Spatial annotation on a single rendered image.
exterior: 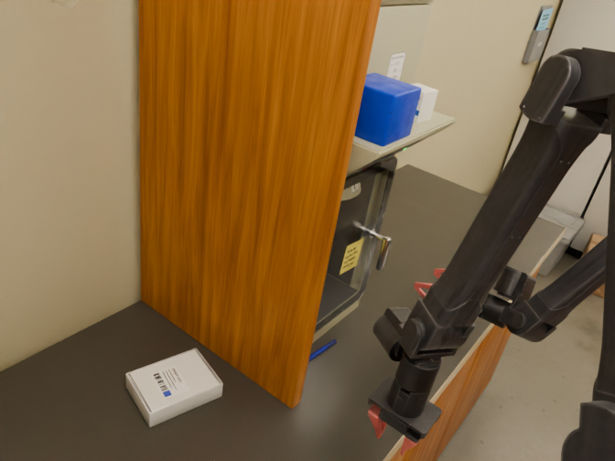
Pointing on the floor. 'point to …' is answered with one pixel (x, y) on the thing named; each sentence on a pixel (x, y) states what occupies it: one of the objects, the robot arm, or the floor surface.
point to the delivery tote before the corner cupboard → (562, 237)
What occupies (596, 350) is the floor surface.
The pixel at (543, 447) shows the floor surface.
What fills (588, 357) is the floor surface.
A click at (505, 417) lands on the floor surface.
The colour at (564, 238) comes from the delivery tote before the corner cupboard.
